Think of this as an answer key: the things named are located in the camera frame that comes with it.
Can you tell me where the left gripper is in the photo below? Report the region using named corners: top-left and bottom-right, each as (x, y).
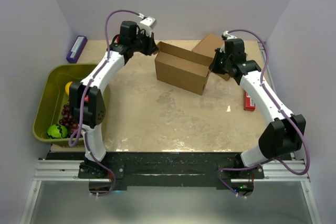
top-left (132, 31), bottom-right (160, 57)

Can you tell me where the brown cardboard box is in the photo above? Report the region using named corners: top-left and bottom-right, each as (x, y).
top-left (154, 41), bottom-right (213, 95)
top-left (192, 34), bottom-right (224, 68)

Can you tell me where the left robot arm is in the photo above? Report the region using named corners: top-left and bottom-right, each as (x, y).
top-left (69, 17), bottom-right (158, 178)

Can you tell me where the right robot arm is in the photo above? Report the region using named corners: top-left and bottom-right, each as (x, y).
top-left (209, 34), bottom-right (306, 178)

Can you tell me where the closed brown cardboard box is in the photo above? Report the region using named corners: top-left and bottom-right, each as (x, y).
top-left (192, 34), bottom-right (224, 68)

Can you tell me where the red rectangular box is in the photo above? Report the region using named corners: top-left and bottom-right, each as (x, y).
top-left (243, 90), bottom-right (256, 111)

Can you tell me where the purple rectangular box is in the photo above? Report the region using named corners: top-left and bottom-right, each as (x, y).
top-left (66, 36), bottom-right (88, 63)

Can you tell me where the yellow lemon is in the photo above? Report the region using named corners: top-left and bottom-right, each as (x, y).
top-left (65, 81), bottom-right (72, 96)

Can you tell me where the green plastic bin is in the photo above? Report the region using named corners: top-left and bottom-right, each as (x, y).
top-left (33, 63), bottom-right (110, 148)

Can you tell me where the purple grape bunch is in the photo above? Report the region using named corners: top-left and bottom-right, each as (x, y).
top-left (58, 104), bottom-right (78, 137)

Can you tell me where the green watermelon ball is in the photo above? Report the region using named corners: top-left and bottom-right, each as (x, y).
top-left (47, 124), bottom-right (68, 139)

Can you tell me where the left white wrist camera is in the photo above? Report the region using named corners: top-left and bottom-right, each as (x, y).
top-left (138, 13), bottom-right (157, 37)

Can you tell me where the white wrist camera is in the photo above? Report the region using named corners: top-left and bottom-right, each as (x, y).
top-left (220, 30), bottom-right (237, 52)
top-left (138, 13), bottom-right (157, 37)

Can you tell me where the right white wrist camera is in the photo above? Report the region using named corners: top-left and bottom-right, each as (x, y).
top-left (220, 30), bottom-right (237, 52)

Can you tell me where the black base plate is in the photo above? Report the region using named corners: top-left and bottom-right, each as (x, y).
top-left (78, 152), bottom-right (264, 190)

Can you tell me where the aluminium frame rail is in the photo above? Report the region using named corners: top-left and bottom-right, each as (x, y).
top-left (19, 158), bottom-right (87, 224)

